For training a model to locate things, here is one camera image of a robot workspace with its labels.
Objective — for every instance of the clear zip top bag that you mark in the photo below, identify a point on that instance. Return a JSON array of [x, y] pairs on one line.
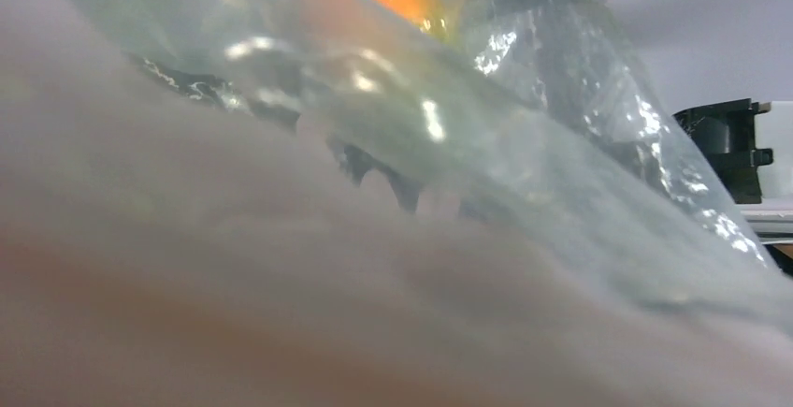
[[312, 203]]

